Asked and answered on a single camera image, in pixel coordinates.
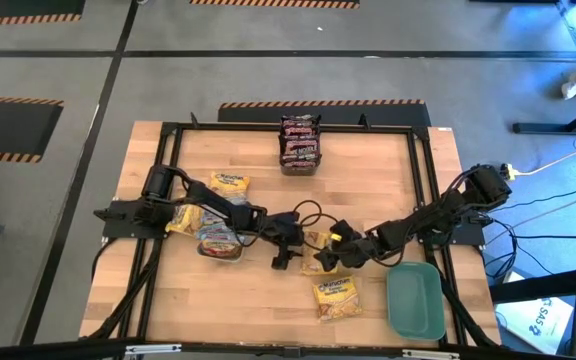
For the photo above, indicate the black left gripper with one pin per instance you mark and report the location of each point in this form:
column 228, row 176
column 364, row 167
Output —
column 283, row 230

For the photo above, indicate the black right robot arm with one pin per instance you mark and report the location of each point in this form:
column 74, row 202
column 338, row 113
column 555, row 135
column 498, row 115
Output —
column 433, row 217

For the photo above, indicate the black mat with striped edge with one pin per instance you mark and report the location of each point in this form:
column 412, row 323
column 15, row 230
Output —
column 18, row 6
column 393, row 114
column 268, row 3
column 8, row 130

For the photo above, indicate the black crossbar beam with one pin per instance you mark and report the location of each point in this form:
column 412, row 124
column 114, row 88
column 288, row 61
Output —
column 68, row 350

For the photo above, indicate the silver metal bracket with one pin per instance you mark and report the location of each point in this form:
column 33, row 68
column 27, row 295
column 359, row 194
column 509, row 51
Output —
column 430, row 355
column 153, row 349

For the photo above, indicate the yellow power plug block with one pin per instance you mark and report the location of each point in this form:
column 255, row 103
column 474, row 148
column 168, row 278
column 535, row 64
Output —
column 510, row 172

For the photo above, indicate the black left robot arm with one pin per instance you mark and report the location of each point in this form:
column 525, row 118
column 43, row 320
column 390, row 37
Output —
column 208, row 197

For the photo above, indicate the black desk base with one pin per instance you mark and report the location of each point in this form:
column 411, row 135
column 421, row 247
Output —
column 543, row 128

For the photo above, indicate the dark translucent plastic bin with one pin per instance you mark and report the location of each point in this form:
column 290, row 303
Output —
column 298, row 171

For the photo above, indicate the pale grey plastic bin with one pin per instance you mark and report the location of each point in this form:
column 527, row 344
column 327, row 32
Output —
column 201, row 250

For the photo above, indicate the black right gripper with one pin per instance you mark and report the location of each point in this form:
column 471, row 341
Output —
column 355, row 247

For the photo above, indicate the teal green plastic bin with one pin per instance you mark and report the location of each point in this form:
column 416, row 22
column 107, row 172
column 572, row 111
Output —
column 415, row 302

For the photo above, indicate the black aluminium rig frame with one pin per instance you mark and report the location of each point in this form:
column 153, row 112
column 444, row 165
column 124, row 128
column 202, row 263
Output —
column 248, row 127

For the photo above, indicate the yellow Maruchan noodle soup pack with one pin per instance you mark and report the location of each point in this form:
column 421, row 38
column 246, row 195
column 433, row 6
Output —
column 230, row 185
column 313, row 260
column 184, row 220
column 337, row 300

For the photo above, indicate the small yellow tag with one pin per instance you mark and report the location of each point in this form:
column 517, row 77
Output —
column 335, row 236

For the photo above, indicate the white printed cardboard box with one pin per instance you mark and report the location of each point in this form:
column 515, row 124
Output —
column 533, row 320

